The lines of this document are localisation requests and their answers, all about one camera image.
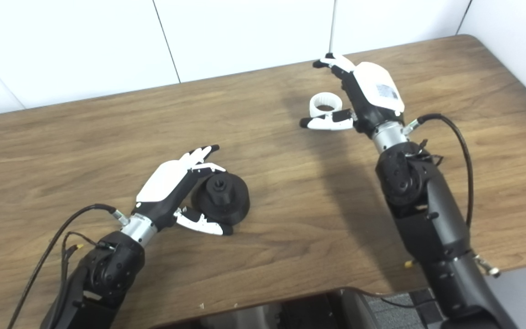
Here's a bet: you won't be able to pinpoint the black robot torso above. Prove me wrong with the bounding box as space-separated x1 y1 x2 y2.
153 288 382 329

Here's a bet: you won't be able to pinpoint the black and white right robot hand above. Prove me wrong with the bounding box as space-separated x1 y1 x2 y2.
300 53 406 138

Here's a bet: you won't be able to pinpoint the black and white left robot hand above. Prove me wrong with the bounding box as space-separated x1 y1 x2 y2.
131 144 234 236

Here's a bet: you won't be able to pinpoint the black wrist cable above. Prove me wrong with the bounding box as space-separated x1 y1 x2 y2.
402 113 501 278
6 204 130 329

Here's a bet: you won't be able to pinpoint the round black part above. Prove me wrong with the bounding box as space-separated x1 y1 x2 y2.
191 172 251 225

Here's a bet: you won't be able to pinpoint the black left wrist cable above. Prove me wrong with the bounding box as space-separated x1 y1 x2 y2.
6 204 130 329

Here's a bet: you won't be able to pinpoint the thin wire with yellow plug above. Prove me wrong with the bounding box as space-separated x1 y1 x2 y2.
60 231 117 293

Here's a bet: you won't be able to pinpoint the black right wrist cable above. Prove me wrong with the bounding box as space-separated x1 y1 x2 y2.
402 113 501 278

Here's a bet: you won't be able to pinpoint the white toothed ring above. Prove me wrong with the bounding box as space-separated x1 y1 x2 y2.
309 92 341 117

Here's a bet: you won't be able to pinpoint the thin black wrist wires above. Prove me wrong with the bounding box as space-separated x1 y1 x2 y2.
408 138 444 166

